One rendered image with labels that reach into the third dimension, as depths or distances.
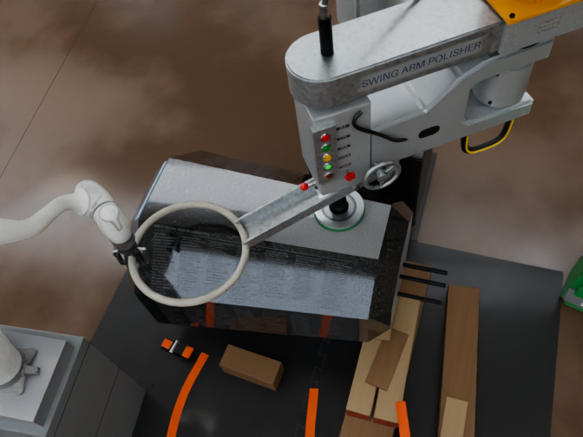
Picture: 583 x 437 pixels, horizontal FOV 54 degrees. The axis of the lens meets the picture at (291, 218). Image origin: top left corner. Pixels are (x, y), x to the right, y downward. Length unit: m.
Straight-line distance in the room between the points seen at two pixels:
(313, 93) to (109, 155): 2.58
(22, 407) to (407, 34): 1.88
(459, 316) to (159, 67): 2.86
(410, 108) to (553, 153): 1.98
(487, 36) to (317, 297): 1.21
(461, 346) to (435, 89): 1.48
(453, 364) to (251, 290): 1.11
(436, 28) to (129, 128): 2.80
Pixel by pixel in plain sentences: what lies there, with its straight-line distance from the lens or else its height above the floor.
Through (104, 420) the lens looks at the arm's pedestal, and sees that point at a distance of 2.87.
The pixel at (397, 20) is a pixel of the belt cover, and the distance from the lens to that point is 1.90.
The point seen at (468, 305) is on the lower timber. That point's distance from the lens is 3.16.
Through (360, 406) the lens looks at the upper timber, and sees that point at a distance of 2.83.
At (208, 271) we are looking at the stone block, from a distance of 2.55.
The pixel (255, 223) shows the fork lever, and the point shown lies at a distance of 2.38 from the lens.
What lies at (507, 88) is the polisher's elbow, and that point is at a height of 1.40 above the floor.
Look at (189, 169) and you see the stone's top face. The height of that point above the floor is 0.87.
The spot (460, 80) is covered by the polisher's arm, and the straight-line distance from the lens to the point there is 2.02.
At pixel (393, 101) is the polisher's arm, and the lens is 2.07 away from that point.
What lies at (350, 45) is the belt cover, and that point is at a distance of 1.82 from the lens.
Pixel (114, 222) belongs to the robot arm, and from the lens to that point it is 2.14.
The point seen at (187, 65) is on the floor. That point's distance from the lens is 4.55.
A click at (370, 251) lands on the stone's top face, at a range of 2.36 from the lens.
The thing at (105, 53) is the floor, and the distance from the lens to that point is 4.92.
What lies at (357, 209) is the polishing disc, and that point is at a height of 0.90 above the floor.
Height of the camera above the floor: 2.94
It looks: 57 degrees down
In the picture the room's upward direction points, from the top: 12 degrees counter-clockwise
